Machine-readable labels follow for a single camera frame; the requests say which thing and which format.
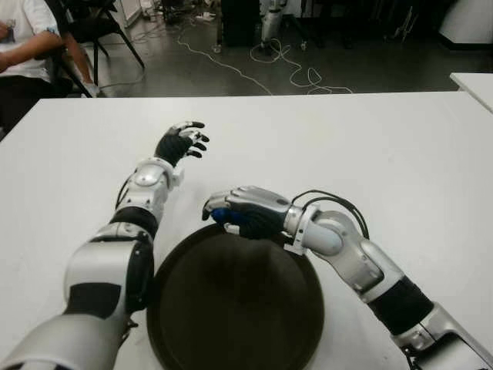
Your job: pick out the white curved pedestal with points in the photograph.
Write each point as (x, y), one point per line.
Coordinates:
(470, 19)

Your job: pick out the dark brown round tray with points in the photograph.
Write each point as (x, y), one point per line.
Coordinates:
(231, 308)

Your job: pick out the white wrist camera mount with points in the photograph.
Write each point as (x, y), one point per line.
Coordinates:
(294, 244)
(178, 177)

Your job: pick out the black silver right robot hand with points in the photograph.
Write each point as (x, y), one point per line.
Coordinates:
(258, 212)

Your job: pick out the black stand with caster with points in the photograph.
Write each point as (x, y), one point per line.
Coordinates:
(304, 45)

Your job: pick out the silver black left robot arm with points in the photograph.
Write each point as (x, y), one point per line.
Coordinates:
(146, 181)

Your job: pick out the seated person in white shirt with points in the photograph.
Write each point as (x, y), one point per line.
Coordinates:
(19, 27)

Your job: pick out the blue Oreo packet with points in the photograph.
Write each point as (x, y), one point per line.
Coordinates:
(221, 214)

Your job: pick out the folded metal stand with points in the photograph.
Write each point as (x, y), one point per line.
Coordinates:
(406, 23)

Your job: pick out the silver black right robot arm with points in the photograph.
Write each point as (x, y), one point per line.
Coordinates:
(369, 262)

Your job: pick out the black folding chair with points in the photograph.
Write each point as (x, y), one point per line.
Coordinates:
(92, 27)

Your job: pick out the black cabinet on casters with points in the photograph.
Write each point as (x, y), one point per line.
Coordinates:
(239, 19)

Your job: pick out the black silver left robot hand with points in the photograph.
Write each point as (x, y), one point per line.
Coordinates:
(171, 146)

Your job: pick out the white side table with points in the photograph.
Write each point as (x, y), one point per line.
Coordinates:
(477, 83)

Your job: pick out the silver robot leg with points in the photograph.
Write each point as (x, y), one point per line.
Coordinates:
(269, 23)

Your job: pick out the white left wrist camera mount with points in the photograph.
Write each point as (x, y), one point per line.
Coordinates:
(178, 177)

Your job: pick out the white cabinet panel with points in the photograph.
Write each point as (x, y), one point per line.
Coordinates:
(131, 11)

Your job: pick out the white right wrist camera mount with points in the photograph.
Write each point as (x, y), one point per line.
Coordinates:
(294, 244)

